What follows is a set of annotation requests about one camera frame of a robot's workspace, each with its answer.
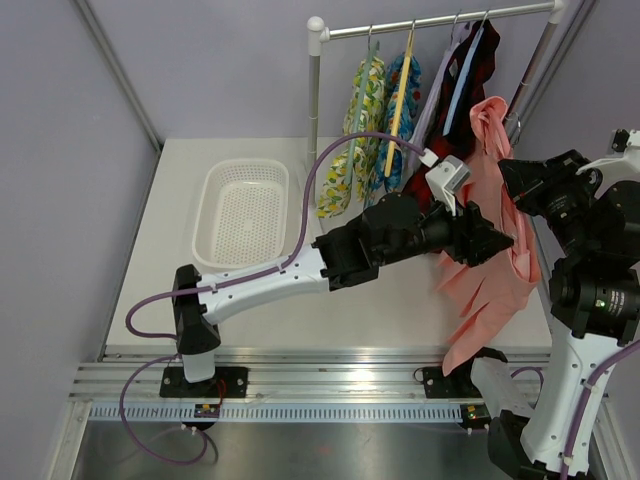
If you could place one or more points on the white perforated plastic basket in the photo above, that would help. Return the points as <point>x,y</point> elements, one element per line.
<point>242,213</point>

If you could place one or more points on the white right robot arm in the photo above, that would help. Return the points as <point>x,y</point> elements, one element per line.
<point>594,293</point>

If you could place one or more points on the red black plaid garment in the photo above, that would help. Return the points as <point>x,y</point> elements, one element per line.
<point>460,143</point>

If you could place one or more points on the yellow lemon print garment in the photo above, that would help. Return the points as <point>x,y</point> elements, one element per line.
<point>334,197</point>

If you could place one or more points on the blue floral garment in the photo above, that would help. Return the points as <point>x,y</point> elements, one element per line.
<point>377,181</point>

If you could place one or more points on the pink skirt hanger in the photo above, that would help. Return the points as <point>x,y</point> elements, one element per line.
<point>515,122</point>

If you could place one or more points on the white slotted cable duct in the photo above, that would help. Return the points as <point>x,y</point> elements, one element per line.
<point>284,413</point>

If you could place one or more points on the lavender hanger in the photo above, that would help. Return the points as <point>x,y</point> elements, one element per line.
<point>458,34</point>

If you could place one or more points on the aluminium mounting rail frame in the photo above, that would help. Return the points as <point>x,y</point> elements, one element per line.
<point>368,375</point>

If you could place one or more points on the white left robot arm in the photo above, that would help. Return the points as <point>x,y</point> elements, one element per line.
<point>391,231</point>

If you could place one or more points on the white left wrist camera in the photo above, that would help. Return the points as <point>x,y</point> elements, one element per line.
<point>445,177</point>

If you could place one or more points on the left small circuit board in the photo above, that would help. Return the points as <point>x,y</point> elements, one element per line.
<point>207,410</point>

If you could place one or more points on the light blue hanger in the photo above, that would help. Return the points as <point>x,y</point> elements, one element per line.
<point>461,81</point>

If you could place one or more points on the right small circuit board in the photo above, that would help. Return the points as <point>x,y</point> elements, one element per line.
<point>475,416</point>

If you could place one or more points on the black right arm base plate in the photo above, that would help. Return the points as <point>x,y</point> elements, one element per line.
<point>457,385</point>

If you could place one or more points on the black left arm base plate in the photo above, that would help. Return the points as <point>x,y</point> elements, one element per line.
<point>229,382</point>

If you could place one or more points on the pink pleated skirt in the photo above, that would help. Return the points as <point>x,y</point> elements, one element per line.
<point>487,296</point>

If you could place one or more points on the small circuit board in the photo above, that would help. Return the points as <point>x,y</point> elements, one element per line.
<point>207,410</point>
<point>475,416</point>

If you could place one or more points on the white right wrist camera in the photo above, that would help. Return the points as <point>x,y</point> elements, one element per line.
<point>623,160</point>

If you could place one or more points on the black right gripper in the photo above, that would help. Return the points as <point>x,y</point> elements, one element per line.
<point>531,183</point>

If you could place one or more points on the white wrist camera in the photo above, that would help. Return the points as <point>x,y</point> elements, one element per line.
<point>623,160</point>
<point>445,177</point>

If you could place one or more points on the mint green hanger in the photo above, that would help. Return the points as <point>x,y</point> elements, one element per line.
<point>364,114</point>

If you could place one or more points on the yellow wooden hanger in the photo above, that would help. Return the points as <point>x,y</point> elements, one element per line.
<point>399,100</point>

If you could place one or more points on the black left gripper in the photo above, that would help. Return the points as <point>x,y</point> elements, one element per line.
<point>472,238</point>

